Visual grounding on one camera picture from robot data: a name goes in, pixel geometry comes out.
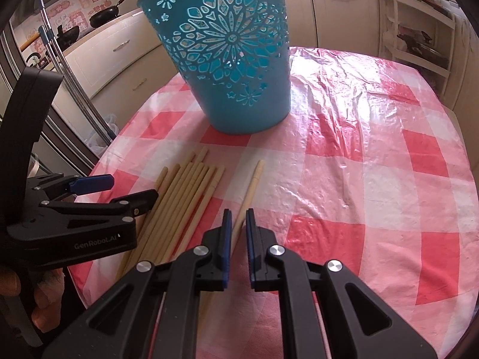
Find left hand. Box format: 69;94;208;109
1;267;64;332

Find black wok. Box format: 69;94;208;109
56;25;80;51

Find pink checkered plastic tablecloth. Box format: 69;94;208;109
83;47;478;358

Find single bamboo chopstick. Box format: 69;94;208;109
231;160;265;254

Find black frying pan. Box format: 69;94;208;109
89;0;125;28

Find white kitchen base cabinets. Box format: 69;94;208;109
45;0;479;165

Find white tiered storage cart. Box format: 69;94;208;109
378;0;455;97

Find teal perforated plastic basket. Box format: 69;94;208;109
138;0;291;135

